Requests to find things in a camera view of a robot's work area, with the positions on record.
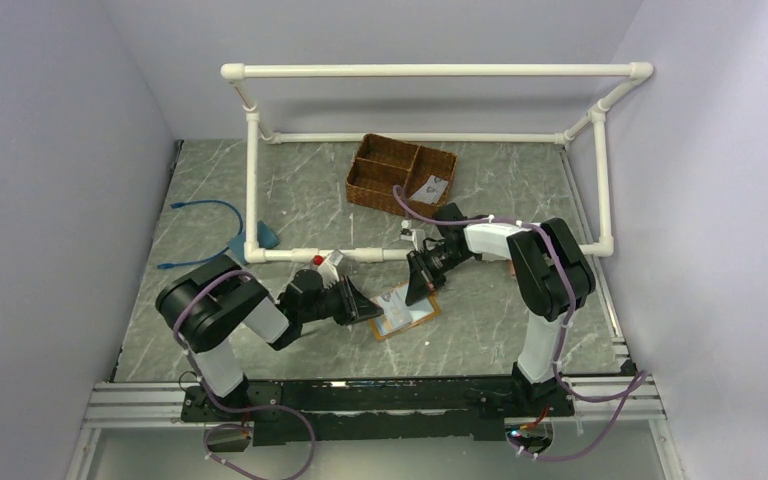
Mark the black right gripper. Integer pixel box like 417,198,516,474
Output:
405,244,471,306

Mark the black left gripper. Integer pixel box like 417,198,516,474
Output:
300,274,384,326

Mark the blue credit cards stack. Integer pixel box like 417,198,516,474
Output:
371,284,438,336

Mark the orange card holder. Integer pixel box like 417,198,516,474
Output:
367,281,442,342

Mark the white patterned credit card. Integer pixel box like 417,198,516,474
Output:
409,175,449,205

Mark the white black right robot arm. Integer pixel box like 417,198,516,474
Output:
404,203,596,415

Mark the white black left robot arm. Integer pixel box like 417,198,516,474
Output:
155,255,383,420

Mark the teal blue pouch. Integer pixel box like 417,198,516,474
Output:
227,221,280,264

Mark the brown woven wicker basket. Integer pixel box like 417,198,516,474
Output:
345,133,457,216

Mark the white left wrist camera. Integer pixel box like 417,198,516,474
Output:
312,250,354,287

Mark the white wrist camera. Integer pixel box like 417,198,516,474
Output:
312,250,354,287
400,220,426,251

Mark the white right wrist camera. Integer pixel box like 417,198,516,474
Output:
400,220,426,251

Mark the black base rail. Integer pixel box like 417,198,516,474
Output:
180,375,575,446

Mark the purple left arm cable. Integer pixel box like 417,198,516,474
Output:
171,268,259,352

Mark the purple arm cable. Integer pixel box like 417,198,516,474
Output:
171,268,259,352
391,185,650,412

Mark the aluminium extrusion frame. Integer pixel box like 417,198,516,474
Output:
67,375,686,479

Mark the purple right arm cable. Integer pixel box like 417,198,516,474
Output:
391,185,650,412

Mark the white PVC pipe frame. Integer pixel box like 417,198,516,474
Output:
220,62,655,264

